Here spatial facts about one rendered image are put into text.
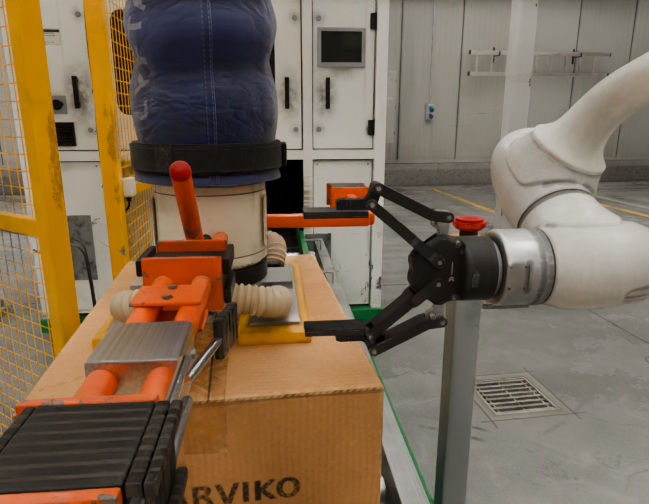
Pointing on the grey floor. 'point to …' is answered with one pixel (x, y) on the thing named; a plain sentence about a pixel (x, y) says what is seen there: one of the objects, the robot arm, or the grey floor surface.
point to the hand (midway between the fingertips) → (313, 272)
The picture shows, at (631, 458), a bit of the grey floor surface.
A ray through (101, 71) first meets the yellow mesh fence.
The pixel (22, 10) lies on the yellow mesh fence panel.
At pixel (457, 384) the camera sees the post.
